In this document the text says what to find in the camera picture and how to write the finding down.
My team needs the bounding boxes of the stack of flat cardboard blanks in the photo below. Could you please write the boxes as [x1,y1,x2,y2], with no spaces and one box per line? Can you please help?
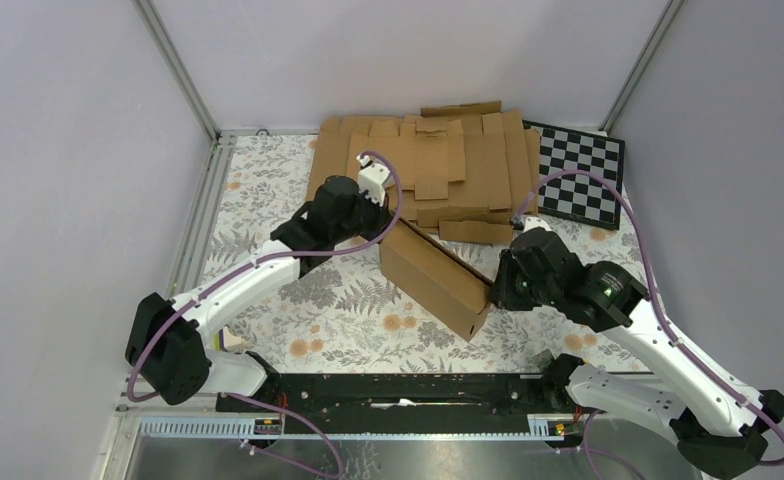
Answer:
[306,101,543,245]

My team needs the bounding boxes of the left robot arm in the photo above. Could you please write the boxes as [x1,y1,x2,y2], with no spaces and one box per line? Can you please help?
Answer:
[125,168,394,411]

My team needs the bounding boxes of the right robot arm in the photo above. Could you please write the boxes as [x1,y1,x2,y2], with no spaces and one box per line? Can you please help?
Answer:
[489,227,784,479]

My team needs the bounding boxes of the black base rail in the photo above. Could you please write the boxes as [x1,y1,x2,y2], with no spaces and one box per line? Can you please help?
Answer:
[253,373,589,436]

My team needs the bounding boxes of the black white checkerboard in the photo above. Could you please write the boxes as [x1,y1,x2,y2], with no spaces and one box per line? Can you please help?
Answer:
[523,120,626,231]

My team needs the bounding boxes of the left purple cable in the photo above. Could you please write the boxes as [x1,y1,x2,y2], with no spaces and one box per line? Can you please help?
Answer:
[125,150,405,480]

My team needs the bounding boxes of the floral table mat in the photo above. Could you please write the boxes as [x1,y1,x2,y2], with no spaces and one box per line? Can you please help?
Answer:
[201,135,644,373]

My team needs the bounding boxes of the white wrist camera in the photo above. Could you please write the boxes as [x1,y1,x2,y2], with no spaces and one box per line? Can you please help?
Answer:
[356,152,394,207]
[510,215,551,233]

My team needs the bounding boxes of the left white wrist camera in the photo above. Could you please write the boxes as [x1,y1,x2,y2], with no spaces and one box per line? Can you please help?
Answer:
[356,152,394,207]

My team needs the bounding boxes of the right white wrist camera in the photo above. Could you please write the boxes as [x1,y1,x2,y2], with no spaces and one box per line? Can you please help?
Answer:
[510,215,551,233]

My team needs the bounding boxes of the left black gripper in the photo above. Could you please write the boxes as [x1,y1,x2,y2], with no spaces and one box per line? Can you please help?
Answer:
[333,186,397,245]

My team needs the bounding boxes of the brown cardboard box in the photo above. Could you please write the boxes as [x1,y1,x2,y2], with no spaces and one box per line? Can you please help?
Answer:
[380,220,493,341]

